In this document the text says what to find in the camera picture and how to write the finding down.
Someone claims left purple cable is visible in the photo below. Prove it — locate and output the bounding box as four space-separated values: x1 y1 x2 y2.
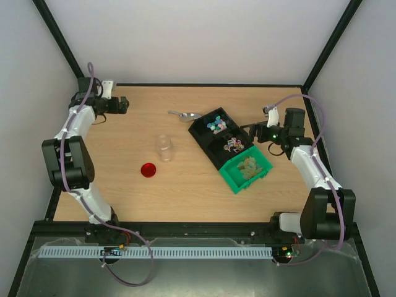
60 61 155 287

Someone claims black front mounting rail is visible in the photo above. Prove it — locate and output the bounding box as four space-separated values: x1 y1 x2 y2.
28 220 304 246

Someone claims metal scoop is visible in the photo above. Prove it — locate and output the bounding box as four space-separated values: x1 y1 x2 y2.
168 111 202 123

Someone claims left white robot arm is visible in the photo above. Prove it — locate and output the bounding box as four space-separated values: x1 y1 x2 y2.
41 77 131 249

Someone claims light blue cable duct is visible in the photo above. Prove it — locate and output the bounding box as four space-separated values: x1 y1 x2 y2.
38 246 272 259

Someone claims green bin with gummies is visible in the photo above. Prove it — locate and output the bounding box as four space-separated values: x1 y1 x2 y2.
219 146 273 194

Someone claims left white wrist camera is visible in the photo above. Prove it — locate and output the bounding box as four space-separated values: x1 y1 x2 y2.
101 80 116 99

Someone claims clear plastic jar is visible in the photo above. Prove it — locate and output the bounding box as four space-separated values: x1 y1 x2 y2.
155 134 174 162

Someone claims black bin with lollipops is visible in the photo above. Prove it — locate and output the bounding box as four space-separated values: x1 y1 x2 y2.
204 128 254 170

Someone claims red jar lid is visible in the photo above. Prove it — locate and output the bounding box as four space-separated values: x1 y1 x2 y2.
140 163 157 178

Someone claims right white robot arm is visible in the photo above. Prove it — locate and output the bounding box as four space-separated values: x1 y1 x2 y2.
242 106 356 243

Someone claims black bin with star candies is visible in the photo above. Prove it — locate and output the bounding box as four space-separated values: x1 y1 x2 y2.
188 107 237 145

